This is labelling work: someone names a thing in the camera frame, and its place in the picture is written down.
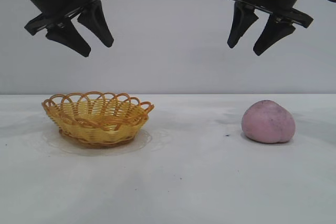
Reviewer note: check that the yellow woven wicker basket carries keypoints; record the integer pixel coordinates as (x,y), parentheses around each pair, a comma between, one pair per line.
(105,132)

